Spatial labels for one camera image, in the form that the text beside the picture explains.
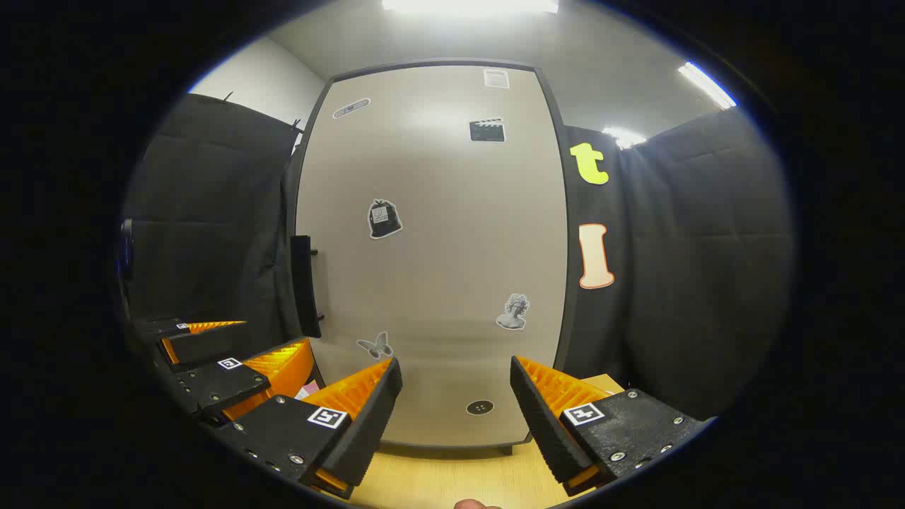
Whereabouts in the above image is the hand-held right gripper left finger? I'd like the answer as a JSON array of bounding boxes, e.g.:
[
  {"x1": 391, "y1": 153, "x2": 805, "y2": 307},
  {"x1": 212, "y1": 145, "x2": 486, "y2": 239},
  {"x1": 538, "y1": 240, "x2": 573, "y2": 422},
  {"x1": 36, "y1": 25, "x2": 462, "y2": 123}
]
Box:
[{"x1": 212, "y1": 357, "x2": 404, "y2": 501}]

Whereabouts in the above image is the dark grey cabinet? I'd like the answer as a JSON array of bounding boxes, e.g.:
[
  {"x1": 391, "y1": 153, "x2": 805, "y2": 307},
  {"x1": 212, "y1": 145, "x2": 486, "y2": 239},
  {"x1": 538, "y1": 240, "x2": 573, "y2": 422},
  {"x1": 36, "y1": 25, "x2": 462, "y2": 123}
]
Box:
[{"x1": 286, "y1": 58, "x2": 580, "y2": 457}]

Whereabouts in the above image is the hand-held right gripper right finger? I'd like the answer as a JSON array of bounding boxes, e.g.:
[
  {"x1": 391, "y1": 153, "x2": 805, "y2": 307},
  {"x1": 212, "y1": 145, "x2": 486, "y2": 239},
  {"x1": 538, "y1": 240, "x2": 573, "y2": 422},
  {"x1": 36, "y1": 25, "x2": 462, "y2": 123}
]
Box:
[{"x1": 510, "y1": 356, "x2": 715, "y2": 497}]

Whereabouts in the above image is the grey cabinet door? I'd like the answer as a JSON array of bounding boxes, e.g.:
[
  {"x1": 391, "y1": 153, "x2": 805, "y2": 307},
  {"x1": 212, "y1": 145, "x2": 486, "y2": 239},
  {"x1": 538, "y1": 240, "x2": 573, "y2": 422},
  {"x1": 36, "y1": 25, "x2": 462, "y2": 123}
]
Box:
[{"x1": 290, "y1": 62, "x2": 571, "y2": 449}]

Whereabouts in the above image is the large ceiling light panel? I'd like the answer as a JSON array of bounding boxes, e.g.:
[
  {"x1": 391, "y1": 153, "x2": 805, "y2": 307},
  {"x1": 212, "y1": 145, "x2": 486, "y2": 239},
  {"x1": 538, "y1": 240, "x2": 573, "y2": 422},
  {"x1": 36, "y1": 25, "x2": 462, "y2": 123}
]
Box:
[{"x1": 382, "y1": 0, "x2": 559, "y2": 15}]

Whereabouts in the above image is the long ceiling light strip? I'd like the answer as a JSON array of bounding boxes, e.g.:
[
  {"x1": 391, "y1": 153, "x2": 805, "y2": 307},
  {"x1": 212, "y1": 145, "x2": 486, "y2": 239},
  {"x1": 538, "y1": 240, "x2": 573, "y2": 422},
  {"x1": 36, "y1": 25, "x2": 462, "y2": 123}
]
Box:
[{"x1": 679, "y1": 62, "x2": 736, "y2": 109}]

